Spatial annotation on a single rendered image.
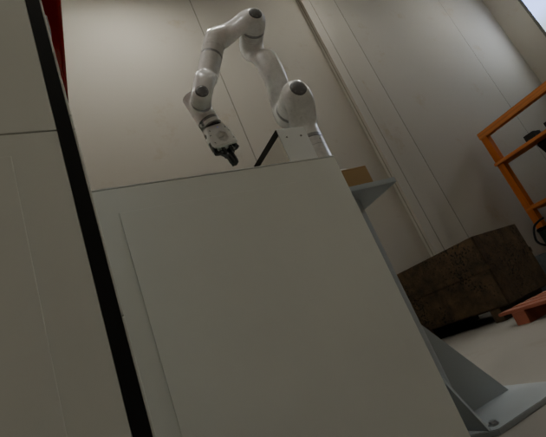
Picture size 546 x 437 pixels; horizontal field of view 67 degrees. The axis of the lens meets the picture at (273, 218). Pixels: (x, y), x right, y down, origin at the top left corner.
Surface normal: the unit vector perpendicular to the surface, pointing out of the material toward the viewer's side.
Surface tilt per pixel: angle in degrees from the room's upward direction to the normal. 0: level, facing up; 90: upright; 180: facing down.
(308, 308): 90
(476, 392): 90
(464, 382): 90
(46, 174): 90
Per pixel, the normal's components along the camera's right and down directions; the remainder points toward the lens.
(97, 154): 0.32, -0.43
